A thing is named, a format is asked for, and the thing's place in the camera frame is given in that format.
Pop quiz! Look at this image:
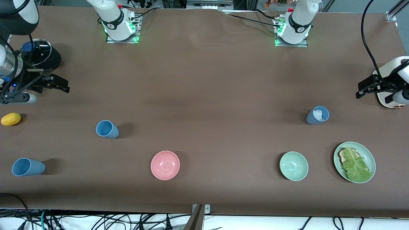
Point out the blue cup with white paper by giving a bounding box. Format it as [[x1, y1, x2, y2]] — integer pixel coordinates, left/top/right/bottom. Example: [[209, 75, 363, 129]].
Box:
[[306, 106, 330, 125]]

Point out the cream white toaster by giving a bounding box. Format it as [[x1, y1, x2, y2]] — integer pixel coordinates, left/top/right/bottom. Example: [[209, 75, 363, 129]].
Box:
[[376, 57, 409, 109]]

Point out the glass lid with blue knob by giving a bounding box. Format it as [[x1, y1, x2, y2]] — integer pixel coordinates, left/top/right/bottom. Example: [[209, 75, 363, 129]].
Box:
[[20, 39, 52, 66]]

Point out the yellow lemon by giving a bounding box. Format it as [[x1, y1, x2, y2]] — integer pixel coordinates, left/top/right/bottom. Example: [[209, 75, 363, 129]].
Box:
[[1, 112, 22, 126]]

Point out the green plate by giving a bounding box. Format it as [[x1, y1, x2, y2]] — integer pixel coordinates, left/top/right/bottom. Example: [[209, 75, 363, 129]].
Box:
[[333, 142, 376, 184]]

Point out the toast bread slice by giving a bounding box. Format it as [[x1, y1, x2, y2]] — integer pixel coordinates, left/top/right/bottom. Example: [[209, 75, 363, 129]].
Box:
[[338, 148, 369, 173]]

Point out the green lettuce leaf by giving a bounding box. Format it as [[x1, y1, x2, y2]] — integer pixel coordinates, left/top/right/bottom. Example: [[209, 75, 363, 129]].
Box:
[[342, 148, 373, 182]]

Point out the green bowl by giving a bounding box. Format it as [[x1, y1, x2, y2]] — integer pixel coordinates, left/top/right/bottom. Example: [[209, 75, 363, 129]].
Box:
[[279, 151, 309, 182]]

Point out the colourful background object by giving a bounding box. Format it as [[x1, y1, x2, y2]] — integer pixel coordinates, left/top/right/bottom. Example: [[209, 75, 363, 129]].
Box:
[[264, 0, 289, 9]]

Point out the pink bowl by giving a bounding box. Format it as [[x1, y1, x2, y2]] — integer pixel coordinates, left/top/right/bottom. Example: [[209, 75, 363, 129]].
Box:
[[150, 150, 180, 181]]

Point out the brown table cover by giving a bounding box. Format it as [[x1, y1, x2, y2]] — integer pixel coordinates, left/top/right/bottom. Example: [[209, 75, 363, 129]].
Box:
[[0, 6, 409, 218]]

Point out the grey metal box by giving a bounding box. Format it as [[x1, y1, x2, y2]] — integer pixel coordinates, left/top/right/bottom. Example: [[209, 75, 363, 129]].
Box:
[[186, 0, 234, 10]]

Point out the dark metal bar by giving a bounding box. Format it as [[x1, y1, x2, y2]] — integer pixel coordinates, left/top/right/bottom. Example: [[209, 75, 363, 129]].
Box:
[[183, 204, 205, 230]]

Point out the black pot with blue handle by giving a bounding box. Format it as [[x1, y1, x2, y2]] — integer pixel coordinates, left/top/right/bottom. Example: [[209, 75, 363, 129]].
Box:
[[20, 38, 61, 72]]

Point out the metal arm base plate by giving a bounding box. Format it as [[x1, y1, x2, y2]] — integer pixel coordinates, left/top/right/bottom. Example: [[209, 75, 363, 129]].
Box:
[[105, 14, 141, 44], [274, 18, 309, 48]]

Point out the black base cable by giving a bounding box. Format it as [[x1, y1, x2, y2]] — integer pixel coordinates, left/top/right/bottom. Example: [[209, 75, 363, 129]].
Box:
[[129, 8, 157, 20], [220, 9, 282, 28]]

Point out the green floor cable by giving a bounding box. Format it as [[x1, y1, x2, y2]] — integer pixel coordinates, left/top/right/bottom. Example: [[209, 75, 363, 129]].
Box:
[[40, 209, 49, 230]]

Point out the silver metal bracket plate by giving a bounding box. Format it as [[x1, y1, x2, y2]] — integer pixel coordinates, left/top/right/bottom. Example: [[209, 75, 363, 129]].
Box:
[[192, 204, 211, 214]]

